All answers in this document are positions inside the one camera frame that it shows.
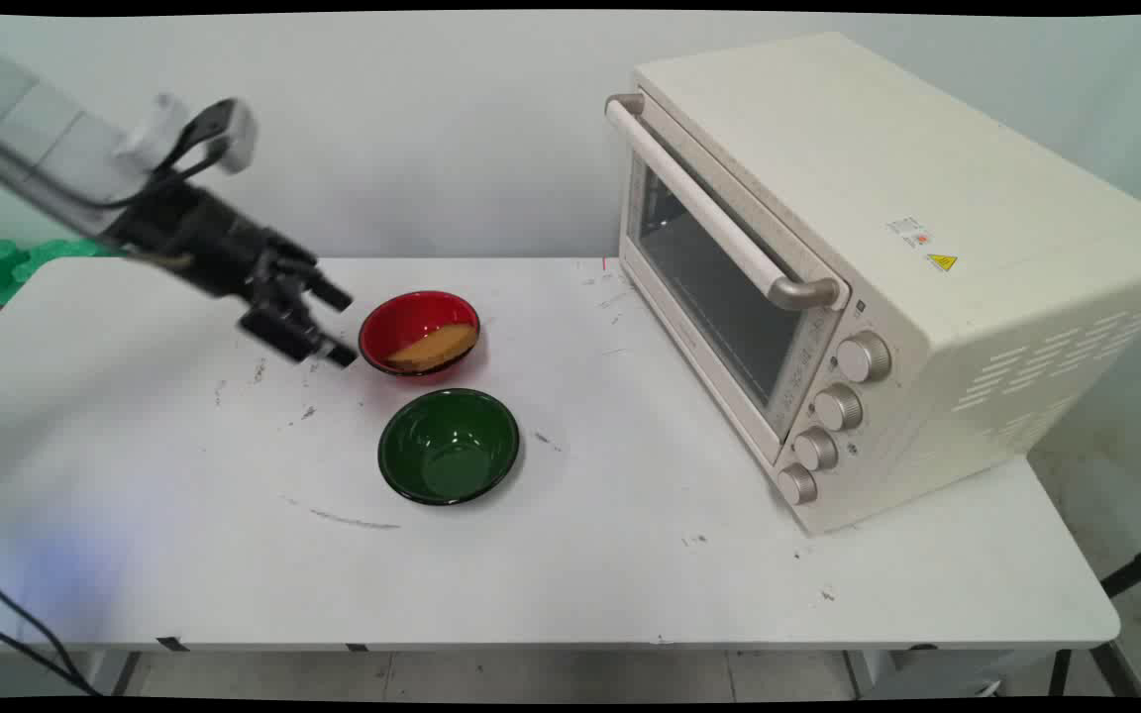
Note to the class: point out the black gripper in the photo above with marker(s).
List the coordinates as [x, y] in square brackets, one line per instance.
[199, 238]

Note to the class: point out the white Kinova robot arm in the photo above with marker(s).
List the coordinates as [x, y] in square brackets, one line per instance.
[31, 134]

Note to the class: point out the red bowl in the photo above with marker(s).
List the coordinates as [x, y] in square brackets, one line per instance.
[402, 317]

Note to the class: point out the brown bread slice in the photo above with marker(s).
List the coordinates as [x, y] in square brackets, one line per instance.
[435, 348]

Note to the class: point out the dark green bowl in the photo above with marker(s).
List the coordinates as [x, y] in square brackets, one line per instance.
[448, 446]

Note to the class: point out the green foam mat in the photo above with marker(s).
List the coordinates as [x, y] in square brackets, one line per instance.
[6, 262]

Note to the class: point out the black table leg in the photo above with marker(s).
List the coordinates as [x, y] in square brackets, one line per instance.
[1120, 671]
[125, 673]
[1059, 673]

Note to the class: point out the large silver oven knob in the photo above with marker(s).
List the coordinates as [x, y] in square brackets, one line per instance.
[864, 356]

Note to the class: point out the white label sticker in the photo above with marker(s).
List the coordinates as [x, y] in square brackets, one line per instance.
[909, 232]

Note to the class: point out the cream toaster oven body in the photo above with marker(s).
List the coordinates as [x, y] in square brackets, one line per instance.
[927, 198]

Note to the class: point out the yellow warning sticker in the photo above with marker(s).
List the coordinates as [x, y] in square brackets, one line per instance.
[941, 262]

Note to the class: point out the black tripod leg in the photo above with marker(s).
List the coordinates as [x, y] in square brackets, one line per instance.
[1140, 566]

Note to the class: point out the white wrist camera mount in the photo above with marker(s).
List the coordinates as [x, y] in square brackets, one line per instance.
[234, 134]

